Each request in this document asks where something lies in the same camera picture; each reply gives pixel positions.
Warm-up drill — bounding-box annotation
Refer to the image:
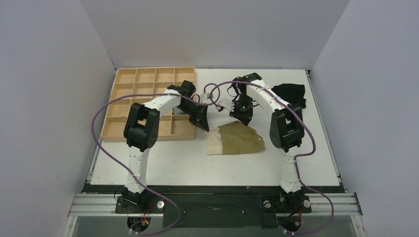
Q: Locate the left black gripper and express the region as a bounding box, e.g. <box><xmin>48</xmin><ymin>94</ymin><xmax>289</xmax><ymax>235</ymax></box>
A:
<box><xmin>177</xmin><ymin>101</ymin><xmax>209</xmax><ymax>132</ymax></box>

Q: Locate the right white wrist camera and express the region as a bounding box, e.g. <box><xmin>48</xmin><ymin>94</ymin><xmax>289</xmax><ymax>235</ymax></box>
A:
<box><xmin>217</xmin><ymin>98</ymin><xmax>234</xmax><ymax>112</ymax></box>

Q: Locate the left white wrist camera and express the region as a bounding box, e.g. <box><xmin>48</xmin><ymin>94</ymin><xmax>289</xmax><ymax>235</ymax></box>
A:
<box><xmin>198</xmin><ymin>93</ymin><xmax>213</xmax><ymax>104</ymax></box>

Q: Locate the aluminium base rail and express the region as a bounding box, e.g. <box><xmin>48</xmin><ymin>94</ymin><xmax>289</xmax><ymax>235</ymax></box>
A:
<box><xmin>67</xmin><ymin>185</ymin><xmax>364</xmax><ymax>237</ymax></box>

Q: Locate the olive and cream underwear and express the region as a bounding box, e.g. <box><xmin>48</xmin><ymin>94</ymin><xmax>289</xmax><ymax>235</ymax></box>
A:
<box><xmin>206</xmin><ymin>121</ymin><xmax>265</xmax><ymax>156</ymax></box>

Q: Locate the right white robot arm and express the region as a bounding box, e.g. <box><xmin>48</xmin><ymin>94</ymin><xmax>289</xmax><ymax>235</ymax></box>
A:
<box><xmin>230</xmin><ymin>73</ymin><xmax>305</xmax><ymax>153</ymax></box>

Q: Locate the rolled striped grey underwear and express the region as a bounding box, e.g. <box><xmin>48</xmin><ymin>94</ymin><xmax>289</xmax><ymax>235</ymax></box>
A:
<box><xmin>172</xmin><ymin>107</ymin><xmax>185</xmax><ymax>115</ymax></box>

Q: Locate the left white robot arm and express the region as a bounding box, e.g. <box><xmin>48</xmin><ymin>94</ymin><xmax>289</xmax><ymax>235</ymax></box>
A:
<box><xmin>122</xmin><ymin>80</ymin><xmax>209</xmax><ymax>212</ymax></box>

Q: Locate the wooden compartment tray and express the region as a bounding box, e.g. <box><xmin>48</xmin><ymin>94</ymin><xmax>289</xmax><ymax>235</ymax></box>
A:
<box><xmin>100</xmin><ymin>67</ymin><xmax>195</xmax><ymax>142</ymax></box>

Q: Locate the black underwear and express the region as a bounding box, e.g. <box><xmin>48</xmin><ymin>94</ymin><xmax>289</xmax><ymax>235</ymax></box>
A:
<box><xmin>272</xmin><ymin>83</ymin><xmax>306</xmax><ymax>109</ymax></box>

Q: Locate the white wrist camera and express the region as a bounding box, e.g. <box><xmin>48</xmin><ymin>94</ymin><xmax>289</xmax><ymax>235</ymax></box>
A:
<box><xmin>198</xmin><ymin>93</ymin><xmax>213</xmax><ymax>104</ymax></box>
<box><xmin>217</xmin><ymin>98</ymin><xmax>234</xmax><ymax>112</ymax></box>

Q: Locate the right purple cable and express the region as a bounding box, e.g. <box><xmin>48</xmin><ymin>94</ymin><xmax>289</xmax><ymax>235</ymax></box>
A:
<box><xmin>209</xmin><ymin>80</ymin><xmax>335</xmax><ymax>236</ymax></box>

